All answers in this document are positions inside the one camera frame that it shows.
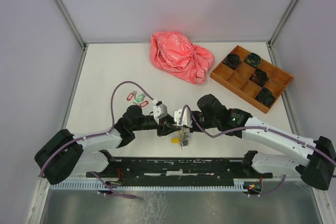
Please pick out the key with red tag lower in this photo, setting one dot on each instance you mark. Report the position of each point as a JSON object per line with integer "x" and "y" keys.
{"x": 141, "y": 104}

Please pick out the white cable duct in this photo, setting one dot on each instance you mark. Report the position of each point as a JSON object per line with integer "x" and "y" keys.
{"x": 95, "y": 184}

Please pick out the wooden compartment tray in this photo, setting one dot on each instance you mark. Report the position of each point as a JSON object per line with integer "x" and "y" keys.
{"x": 238, "y": 82}

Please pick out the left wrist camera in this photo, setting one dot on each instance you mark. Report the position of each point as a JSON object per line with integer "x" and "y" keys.
{"x": 159, "y": 109}

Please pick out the pink crumpled cloth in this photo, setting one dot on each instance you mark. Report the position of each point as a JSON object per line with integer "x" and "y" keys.
{"x": 175, "y": 54}

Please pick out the black roll middle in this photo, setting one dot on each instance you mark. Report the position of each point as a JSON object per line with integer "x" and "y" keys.
{"x": 259, "y": 77}

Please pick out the black roll top left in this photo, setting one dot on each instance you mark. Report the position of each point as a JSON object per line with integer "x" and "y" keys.
{"x": 232, "y": 61}

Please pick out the metal keyring with keys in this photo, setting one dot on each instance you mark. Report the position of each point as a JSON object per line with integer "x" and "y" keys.
{"x": 183, "y": 139}

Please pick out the black roll top right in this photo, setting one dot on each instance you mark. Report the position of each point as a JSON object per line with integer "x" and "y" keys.
{"x": 253, "y": 59}

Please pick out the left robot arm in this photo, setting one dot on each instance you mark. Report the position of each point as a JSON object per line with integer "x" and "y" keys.
{"x": 66, "y": 154}

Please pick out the key with green tag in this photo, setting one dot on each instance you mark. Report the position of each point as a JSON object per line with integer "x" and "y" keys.
{"x": 140, "y": 98}

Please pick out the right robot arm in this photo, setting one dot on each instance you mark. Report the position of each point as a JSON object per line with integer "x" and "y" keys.
{"x": 311, "y": 160}

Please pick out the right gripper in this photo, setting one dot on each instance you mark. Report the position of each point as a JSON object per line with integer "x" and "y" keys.
{"x": 193, "y": 128}

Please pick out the black roll bottom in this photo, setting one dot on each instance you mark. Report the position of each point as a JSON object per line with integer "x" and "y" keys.
{"x": 265, "y": 97}

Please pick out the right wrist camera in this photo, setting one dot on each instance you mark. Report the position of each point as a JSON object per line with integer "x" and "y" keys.
{"x": 182, "y": 117}

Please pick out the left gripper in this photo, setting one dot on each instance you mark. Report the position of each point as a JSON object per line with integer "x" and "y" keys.
{"x": 167, "y": 127}

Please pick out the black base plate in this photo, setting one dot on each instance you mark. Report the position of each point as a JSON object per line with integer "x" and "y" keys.
{"x": 179, "y": 171}

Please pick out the black roll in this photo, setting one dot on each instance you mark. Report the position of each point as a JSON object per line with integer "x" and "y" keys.
{"x": 265, "y": 97}
{"x": 259, "y": 77}
{"x": 232, "y": 61}
{"x": 253, "y": 59}

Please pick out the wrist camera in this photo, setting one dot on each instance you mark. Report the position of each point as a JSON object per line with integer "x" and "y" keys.
{"x": 182, "y": 117}
{"x": 159, "y": 109}

